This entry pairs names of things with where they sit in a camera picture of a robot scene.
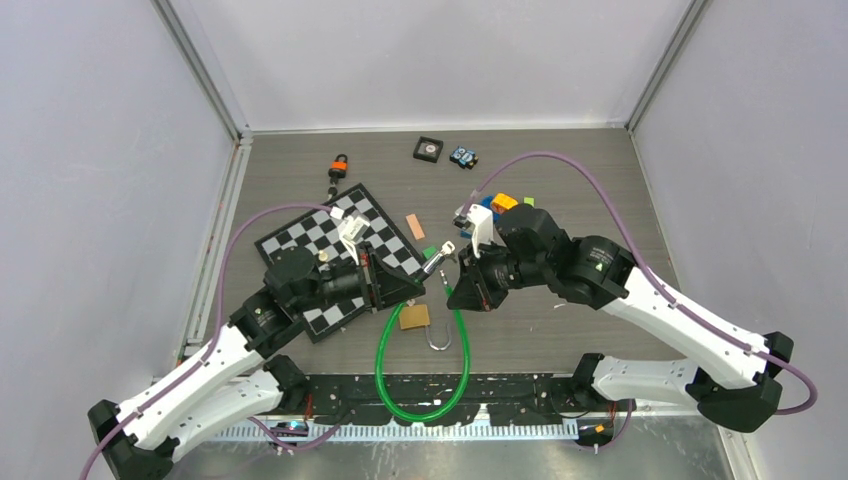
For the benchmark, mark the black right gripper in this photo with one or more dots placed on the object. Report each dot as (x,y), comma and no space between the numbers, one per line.
(472,291)

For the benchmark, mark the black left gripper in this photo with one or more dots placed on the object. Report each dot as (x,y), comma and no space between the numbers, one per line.
(380,284)

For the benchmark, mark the silver lock keys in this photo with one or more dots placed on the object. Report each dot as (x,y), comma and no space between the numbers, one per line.
(447,249)

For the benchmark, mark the green cable lock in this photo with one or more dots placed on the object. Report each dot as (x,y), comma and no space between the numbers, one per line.
(397,354)

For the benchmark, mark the brass padlock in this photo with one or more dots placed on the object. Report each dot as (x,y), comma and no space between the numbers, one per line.
(416,316)

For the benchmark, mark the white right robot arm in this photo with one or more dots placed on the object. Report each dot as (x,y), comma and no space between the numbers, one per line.
(728,374)

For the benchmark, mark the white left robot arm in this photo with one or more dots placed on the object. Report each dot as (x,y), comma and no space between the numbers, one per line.
(242,372)

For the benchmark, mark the blue yellow toy car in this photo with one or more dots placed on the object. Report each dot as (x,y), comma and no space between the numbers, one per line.
(499,203)

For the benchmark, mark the black white chessboard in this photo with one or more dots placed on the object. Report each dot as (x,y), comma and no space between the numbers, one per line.
(317,231)

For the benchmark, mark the green toy brick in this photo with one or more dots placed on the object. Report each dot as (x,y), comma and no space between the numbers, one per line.
(429,252)

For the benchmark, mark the blue owl toy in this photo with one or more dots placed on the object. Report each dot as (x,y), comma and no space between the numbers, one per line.
(464,158)

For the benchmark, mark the orange black padlock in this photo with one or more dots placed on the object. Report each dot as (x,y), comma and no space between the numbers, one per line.
(338,169)

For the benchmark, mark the small wooden block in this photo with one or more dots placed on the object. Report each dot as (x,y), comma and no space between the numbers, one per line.
(415,226)

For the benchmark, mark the black square box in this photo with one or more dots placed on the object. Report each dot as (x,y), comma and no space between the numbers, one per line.
(428,149)

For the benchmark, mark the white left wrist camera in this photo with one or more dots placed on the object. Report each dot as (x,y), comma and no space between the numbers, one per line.
(351,230)

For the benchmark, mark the aluminium frame rail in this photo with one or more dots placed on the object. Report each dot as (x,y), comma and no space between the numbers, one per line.
(212,251)

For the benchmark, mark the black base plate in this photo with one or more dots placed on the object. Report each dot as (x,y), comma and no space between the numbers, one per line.
(507,399)

